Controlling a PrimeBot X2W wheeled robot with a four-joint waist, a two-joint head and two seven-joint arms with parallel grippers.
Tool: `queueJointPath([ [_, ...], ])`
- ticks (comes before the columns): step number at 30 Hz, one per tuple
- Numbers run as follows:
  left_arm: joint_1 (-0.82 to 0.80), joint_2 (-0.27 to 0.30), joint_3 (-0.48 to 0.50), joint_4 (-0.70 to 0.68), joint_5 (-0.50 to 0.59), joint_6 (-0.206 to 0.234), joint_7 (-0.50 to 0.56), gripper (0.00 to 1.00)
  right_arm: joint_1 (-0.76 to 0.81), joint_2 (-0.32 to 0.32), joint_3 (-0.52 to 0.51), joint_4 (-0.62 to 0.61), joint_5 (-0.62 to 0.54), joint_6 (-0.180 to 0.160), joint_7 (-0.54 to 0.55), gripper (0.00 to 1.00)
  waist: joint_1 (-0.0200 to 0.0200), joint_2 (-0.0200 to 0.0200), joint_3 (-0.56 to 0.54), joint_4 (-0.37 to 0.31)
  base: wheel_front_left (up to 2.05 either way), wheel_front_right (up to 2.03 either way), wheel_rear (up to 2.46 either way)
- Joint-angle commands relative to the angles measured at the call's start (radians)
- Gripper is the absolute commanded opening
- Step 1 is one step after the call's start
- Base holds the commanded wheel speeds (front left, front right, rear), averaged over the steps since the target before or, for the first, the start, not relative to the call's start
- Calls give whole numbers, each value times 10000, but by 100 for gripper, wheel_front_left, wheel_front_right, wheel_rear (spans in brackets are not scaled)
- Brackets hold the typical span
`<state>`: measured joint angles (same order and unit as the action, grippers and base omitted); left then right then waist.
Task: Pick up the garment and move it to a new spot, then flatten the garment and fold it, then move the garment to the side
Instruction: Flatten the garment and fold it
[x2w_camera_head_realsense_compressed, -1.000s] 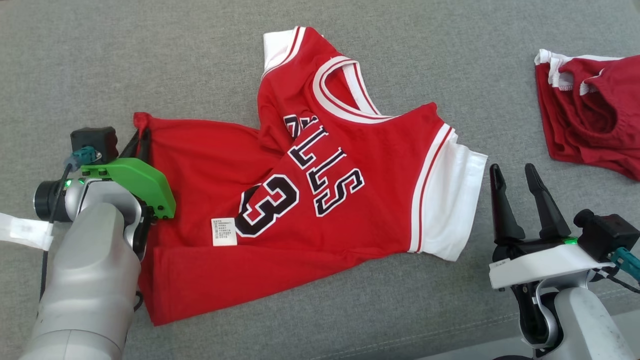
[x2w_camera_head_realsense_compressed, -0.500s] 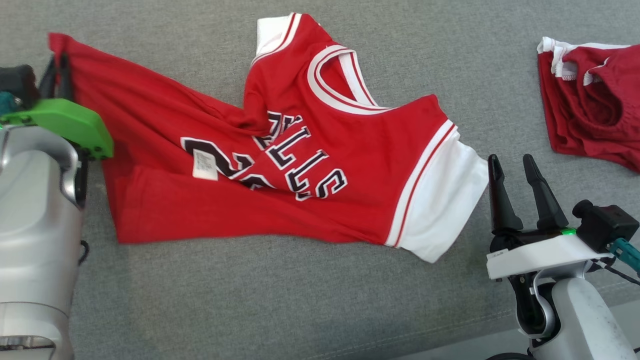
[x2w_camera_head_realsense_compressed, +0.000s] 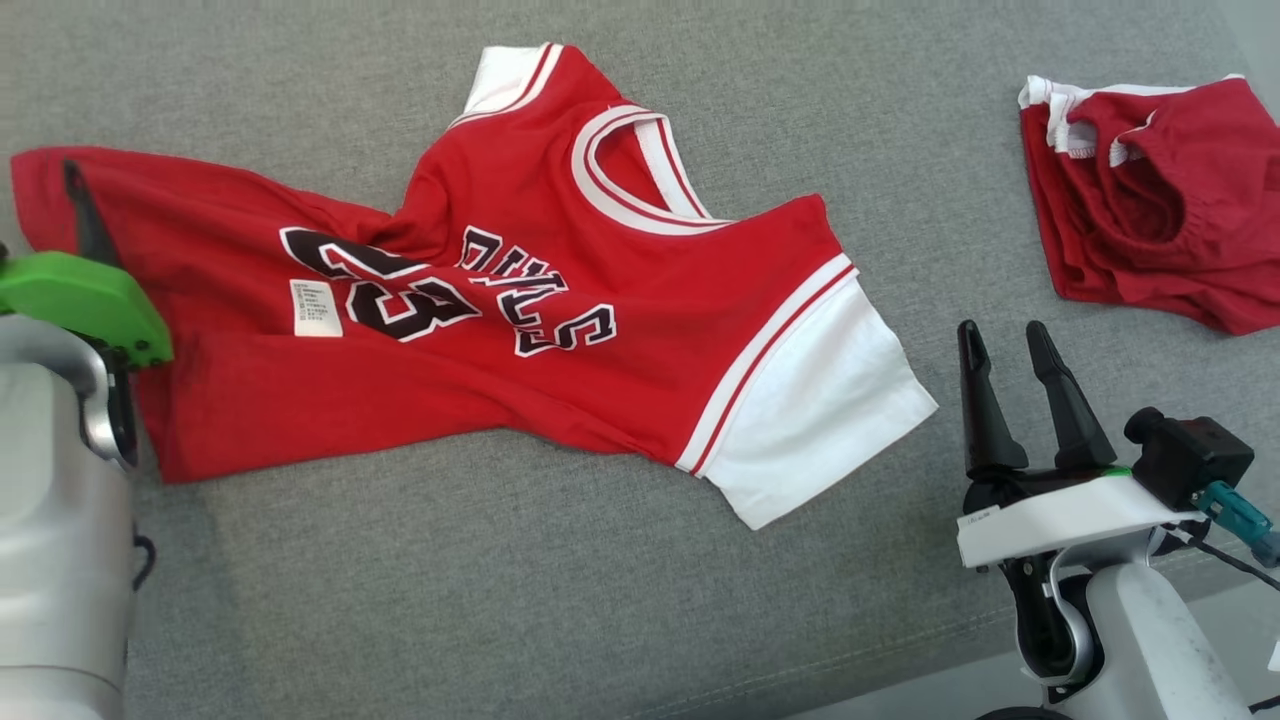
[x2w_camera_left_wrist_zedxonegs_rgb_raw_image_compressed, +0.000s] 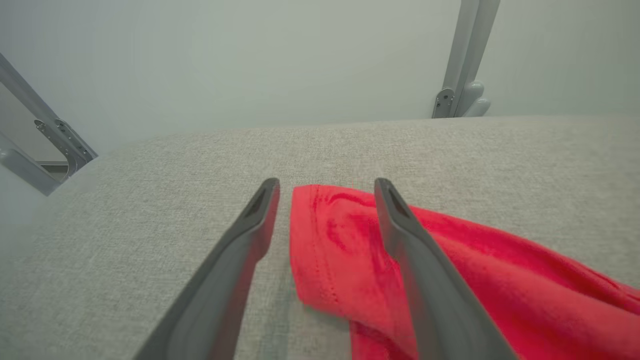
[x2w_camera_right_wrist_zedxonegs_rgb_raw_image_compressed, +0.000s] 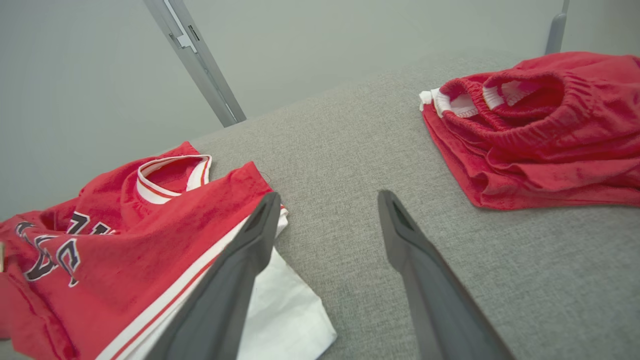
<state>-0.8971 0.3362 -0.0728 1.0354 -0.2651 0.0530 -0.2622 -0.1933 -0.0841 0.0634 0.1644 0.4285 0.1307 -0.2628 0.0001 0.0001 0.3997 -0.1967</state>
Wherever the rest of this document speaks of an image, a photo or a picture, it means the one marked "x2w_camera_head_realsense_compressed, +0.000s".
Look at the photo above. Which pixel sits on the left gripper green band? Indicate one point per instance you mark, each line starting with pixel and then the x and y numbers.
pixel 80 300

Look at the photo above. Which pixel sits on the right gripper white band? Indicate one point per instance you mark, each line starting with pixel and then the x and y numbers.
pixel 1060 515

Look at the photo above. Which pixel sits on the red white basketball jersey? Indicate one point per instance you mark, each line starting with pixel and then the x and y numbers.
pixel 500 300

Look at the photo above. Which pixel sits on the red shorts white waistband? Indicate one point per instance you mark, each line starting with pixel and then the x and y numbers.
pixel 1150 220

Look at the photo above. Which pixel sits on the grey fabric sofa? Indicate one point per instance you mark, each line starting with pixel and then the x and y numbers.
pixel 500 600

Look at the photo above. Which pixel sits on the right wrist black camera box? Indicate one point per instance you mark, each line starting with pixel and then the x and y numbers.
pixel 1190 455

